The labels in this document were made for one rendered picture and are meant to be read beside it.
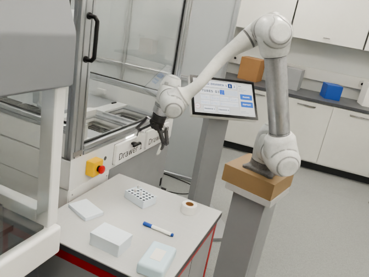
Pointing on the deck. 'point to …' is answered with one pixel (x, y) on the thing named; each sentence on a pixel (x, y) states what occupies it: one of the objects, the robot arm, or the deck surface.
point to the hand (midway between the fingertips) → (147, 147)
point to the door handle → (94, 38)
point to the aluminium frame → (84, 33)
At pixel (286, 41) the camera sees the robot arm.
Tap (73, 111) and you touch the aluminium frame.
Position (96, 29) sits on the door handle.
